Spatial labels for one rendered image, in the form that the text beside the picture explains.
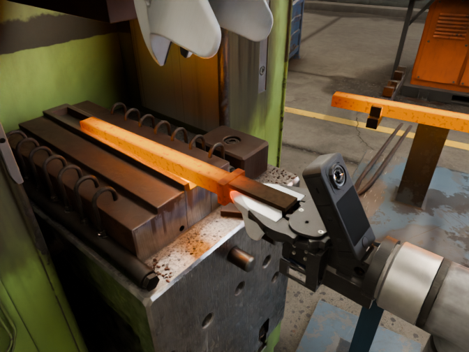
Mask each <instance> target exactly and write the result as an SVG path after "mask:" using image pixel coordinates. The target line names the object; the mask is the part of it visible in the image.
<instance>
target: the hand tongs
mask: <svg viewBox="0 0 469 352"><path fill-rule="evenodd" d="M402 126H403V123H402V122H401V123H400V124H399V125H398V126H397V127H396V129H395V130H394V132H393V133H392V134H391V135H390V137H389V138H388V139H387V141H386V142H385V144H384V145H383V146H382V147H381V148H380V150H379V151H378V153H377V154H376V155H375V156H374V158H373V159H372V161H371V162H370V163H369V164H368V166H367V167H366V169H365V170H364V171H363V173H362V174H361V175H360V176H359V178H358V180H357V181H356V183H355V189H356V191H357V194H358V196H359V199H360V198H361V197H360V196H361V195H362V194H363V193H364V192H365V191H367V190H368V189H369V188H370V187H371V186H372V184H373V183H374V182H375V181H376V179H377V178H378V176H379V175H380V173H381V172H382V171H383V169H384V168H385V166H386V165H387V163H388V162H389V160H390V159H391V158H392V156H393V155H394V153H395V151H396V150H397V149H398V148H399V146H400V144H401V143H402V142H403V140H404V139H405V137H406V136H407V134H408V133H409V131H410V130H411V128H412V125H409V127H408V128H407V129H406V130H405V132H404V134H403V135H402V136H401V138H400V139H399V141H398V142H397V143H396V145H395V146H394V148H393V149H392V151H391V152H390V153H389V155H388V156H387V158H386V159H385V160H384V161H383V163H382V165H381V166H380V167H379V168H378V170H377V171H376V173H375V175H374V176H373V177H372V178H371V180H370V181H369V182H368V184H367V185H366V186H364V187H363V188H362V189H360V190H359V191H358V189H359V185H360V184H361V182H362V180H363V179H364V177H365V176H366V174H367V173H368V171H369V170H370V169H371V168H372V166H373V164H374V163H375V162H376V161H377V160H378V158H379V157H380V155H381V154H382V153H383V151H384V150H385V148H386V147H387V146H388V144H389V143H390V142H391V141H392V139H393V137H394V136H395V135H396V134H397V132H398V131H399V129H400V128H401V127H402Z"/></svg>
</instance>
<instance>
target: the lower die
mask: <svg viewBox="0 0 469 352"><path fill-rule="evenodd" d="M66 107H68V108H70V109H73V110H75V111H77V112H79V113H81V114H83V115H85V116H88V117H95V118H97V119H100V120H103V121H104V122H107V123H110V124H112V125H115V126H118V127H119V128H122V129H125V130H127V131H130V132H132V133H134V134H137V135H140V136H142V137H144V138H147V139H149V140H152V141H154V142H157V143H159V144H161V145H164V146H166V147H169V148H171V149H174V150H176V151H178V152H181V153H183V154H186V155H189V156H191V157H193V158H195V159H198V160H201V161H204V162H205V163H208V164H210V165H213V166H216V167H217V168H220V169H223V170H226V171H228V172H230V162H229V161H226V160H224V159H222V158H219V157H217V156H214V155H212V158H211V159H210V158H208V152H206V151H203V150H201V149H198V148H197V147H194V146H193V149H189V148H188V146H189V144H187V143H185V142H182V141H180V140H178V139H176V138H175V139H174V141H171V136H169V135H166V134H164V133H161V132H160V131H158V134H154V129H153V128H150V127H148V126H145V125H144V124H142V127H139V126H138V123H139V122H137V121H134V120H132V119H129V118H127V121H125V120H124V116H123V115H120V114H118V113H116V112H114V114H113V115H111V114H110V110H108V109H107V108H104V107H102V106H100V105H97V104H95V103H92V102H91V101H83V102H81V103H77V104H75V105H69V104H67V103H65V104H63V105H59V106H57V107H54V108H50V109H47V110H44V111H43V115H44V116H41V117H37V118H35V119H31V120H29V121H26V122H22V123H20V124H18V125H19V129H17V130H19V131H22V132H24V133H25V134H26V136H27V137H28V138H33V139H35V140H37V142H38V144H39V146H46V147H48V148H50V150H51V151H52V154H53V155H55V154H57V155H61V156H63V157H64V158H65V160H66V163H67V165H70V164H73V165H77V166H78V167H80V169H81V171H82V175H83V176H85V175H93V176H95V177H96V178H97V180H98V183H99V187H98V188H95V186H94V182H93V180H91V179H87V180H85V181H83V182H82V183H81V184H80V186H79V189H78V191H79V195H80V198H81V201H82V205H83V208H84V213H85V215H86V217H88V220H89V221H90V222H91V223H92V224H93V225H95V227H98V226H97V223H96V218H95V216H94V211H93V208H92V205H91V200H92V198H93V195H94V194H95V192H97V190H99V189H100V188H102V187H104V186H111V187H112V188H113V189H114V190H115V191H116V192H117V198H118V199H117V200H116V201H113V197H112V193H111V192H110V191H105V192H103V193H102V194H101V195H99V197H98V198H97V201H96V204H97V207H98V211H99V214H100V220H101V222H102V225H103V229H104V230H105V232H106V234H107V235H108V236H109V237H111V238H112V239H113V240H114V241H116V242H117V243H119V244H120V245H121V246H122V247H123V248H125V249H126V250H128V251H129V252H131V253H132V254H133V255H134V256H136V257H137V258H139V259H140V260H141V261H142V262H144V261H145V260H147V259H148V258H149V257H151V256H152V255H154V254H155V253H156V252H157V251H159V250H160V249H162V248H163V247H164V246H166V245H167V244H169V243H170V242H171V241H173V240H174V239H175V238H177V237H178V236H180V235H181V234H182V233H184V232H185V231H186V230H188V229H189V228H190V227H191V226H193V225H194V224H196V223H197V222H198V221H200V220H201V219H203V218H204V217H206V216H207V215H208V214H209V213H211V212H213V211H214V210H215V209H216V208H217V207H219V206H221V204H220V203H218V196H217V194H216V193H214V192H211V191H209V190H207V189H205V188H202V187H201V186H198V185H197V186H195V187H194V188H192V189H190V186H189V182H187V181H185V180H183V179H181V178H179V177H177V176H176V175H173V174H172V173H169V172H168V171H166V170H164V169H162V168H159V167H158V166H155V165H154V164H152V163H150V162H148V161H146V160H144V159H142V158H140V157H138V156H136V155H134V154H132V153H130V152H128V151H126V150H125V149H123V148H121V147H119V146H117V145H115V144H113V143H111V142H109V141H107V140H105V139H103V138H101V137H99V136H97V135H96V134H94V133H92V132H90V131H88V130H86V129H84V128H82V127H80V126H78V125H76V124H74V123H72V122H70V121H68V120H67V119H64V118H63V117H60V116H59V115H56V114H54V113H53V112H54V111H56V110H60V109H62V108H66ZM21 139H23V137H22V136H21V135H20V134H18V133H16V134H13V135H11V136H10V137H9V139H8V143H9V145H10V148H11V150H12V152H13V155H14V157H15V160H16V163H17V166H19V167H20V170H21V171H22V172H23V169H22V167H21V164H20V161H19V159H18V157H17V154H16V151H15V147H16V144H17V143H18V142H19V141H20V140H21ZM35 147H36V146H35V145H34V143H32V142H30V141H28V142H24V143H23V144H22V145H21V147H20V152H21V155H22V158H23V160H24V163H25V166H26V168H27V171H28V173H29V174H30V176H31V178H32V179H33V180H34V181H35V182H36V179H35V177H34V174H33V172H32V169H31V166H30V164H29V160H28V156H29V152H30V151H31V150H32V149H33V148H35ZM47 157H49V156H48V153H47V152H46V151H45V150H43V149H41V150H38V151H37V152H36V153H35V154H34V155H33V162H34V165H35V167H36V170H37V173H38V176H39V178H40V182H41V184H43V185H44V188H46V190H48V191H49V192H50V190H49V189H48V186H47V182H46V180H45V177H44V174H43V170H42V164H43V162H44V160H45V159H46V158H47ZM62 168H63V164H62V162H61V160H59V159H53V160H51V161H50V162H49V163H48V164H47V172H48V175H49V177H50V181H51V183H52V187H53V189H54V192H55V193H56V194H57V196H58V198H59V199H60V200H61V201H62V202H64V200H63V197H62V194H61V191H60V188H59V184H58V181H57V175H58V172H59V171H60V170H61V169H62ZM78 180H79V177H78V174H77V171H76V170H75V169H73V168H71V169H68V170H67V171H65V172H64V173H63V175H62V182H63V184H64V188H65V191H66V195H67V197H68V201H69V203H70V205H72V208H73V209H74V210H75V211H76V212H77V213H78V214H80V211H79V208H78V206H77V202H76V199H75V194H74V192H73V188H74V185H75V183H76V181H78ZM181 226H184V229H183V230H182V231H181V232H180V231H179V229H180V227H181Z"/></svg>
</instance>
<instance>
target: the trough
mask: <svg viewBox="0 0 469 352"><path fill-rule="evenodd" d="M53 113H54V114H56V115H58V116H60V117H63V118H64V119H67V120H68V121H70V122H72V123H74V124H76V125H78V126H80V121H82V120H84V119H88V118H89V117H88V116H85V115H83V114H81V113H79V112H77V111H75V110H73V109H70V108H68V107H66V108H62V109H60V110H56V111H54V112H53ZM80 127H81V126H80ZM189 186H190V189H192V188H194V187H195V186H197V184H194V183H192V182H189Z"/></svg>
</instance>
